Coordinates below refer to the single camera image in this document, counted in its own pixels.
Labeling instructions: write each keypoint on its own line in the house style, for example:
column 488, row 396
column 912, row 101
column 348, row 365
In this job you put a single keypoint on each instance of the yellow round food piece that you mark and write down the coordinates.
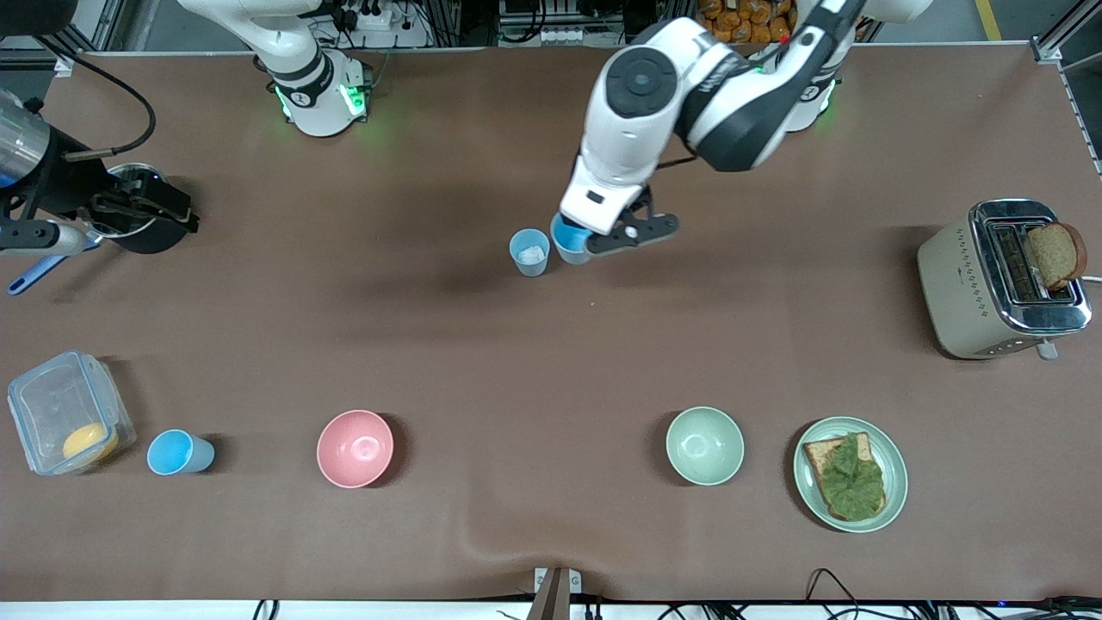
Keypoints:
column 89, row 442

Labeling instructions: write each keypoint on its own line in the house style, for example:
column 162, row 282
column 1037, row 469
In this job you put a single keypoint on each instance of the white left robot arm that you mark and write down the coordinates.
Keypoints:
column 740, row 112

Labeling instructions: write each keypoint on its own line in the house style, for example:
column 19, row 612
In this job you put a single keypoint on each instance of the toast slice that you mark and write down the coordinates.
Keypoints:
column 818, row 456

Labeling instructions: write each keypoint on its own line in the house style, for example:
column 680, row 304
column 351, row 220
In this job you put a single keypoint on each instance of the pale green plate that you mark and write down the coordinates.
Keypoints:
column 895, row 482

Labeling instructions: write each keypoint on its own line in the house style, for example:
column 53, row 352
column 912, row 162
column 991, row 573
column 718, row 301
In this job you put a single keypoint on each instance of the white electronics box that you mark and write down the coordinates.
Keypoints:
column 551, row 36

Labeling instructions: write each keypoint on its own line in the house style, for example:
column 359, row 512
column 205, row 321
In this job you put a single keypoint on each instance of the aluminium frame rail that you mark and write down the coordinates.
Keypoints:
column 108, row 21
column 1055, row 43

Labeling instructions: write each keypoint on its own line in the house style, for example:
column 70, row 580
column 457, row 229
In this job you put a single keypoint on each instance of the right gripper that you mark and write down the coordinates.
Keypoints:
column 67, row 183

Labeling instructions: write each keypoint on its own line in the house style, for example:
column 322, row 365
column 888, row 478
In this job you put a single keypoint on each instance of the pale green bowl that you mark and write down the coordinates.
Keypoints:
column 704, row 446

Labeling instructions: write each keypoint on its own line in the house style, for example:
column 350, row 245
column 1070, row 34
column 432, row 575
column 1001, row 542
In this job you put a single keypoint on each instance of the brown bread slice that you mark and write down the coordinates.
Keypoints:
column 1055, row 257

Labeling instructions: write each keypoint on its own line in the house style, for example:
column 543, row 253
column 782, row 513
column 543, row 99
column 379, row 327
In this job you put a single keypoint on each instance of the orange snack bag pile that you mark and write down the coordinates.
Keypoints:
column 740, row 17

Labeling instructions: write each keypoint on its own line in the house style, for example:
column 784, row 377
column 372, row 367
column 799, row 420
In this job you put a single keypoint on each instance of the white power strip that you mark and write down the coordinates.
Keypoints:
column 370, row 15

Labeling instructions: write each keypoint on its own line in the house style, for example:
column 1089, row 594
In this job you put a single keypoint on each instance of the brown table cover mat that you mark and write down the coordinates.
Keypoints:
column 551, row 387

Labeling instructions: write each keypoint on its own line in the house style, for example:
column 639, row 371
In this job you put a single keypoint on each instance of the beige chrome toaster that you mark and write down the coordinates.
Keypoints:
column 956, row 293

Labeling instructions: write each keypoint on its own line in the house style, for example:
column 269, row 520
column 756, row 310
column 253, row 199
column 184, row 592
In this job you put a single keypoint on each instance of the pink bowl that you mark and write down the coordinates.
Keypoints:
column 355, row 448

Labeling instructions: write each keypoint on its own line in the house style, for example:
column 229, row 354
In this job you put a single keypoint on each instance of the blue plastic cup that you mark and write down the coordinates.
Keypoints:
column 176, row 453
column 570, row 245
column 529, row 254

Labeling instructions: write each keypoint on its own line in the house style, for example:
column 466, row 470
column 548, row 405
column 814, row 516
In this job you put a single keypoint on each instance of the green lettuce leaf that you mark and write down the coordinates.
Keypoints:
column 852, row 482

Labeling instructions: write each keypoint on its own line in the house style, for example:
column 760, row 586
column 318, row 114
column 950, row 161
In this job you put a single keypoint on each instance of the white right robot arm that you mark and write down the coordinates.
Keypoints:
column 314, row 103

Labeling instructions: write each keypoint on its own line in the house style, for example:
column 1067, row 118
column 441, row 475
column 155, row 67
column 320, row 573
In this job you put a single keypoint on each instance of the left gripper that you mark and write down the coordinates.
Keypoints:
column 568, row 221

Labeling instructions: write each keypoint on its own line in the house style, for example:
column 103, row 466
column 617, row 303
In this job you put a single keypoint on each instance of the clear plastic food container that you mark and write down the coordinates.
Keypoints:
column 60, row 400

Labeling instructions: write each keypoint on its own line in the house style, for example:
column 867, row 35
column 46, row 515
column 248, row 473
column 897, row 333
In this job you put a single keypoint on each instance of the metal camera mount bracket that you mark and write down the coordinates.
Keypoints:
column 553, row 594

